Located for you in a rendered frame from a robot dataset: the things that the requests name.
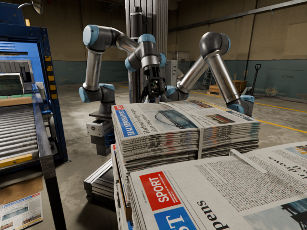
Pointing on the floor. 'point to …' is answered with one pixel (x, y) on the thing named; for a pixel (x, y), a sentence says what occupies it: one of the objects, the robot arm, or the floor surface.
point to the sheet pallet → (240, 86)
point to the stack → (119, 197)
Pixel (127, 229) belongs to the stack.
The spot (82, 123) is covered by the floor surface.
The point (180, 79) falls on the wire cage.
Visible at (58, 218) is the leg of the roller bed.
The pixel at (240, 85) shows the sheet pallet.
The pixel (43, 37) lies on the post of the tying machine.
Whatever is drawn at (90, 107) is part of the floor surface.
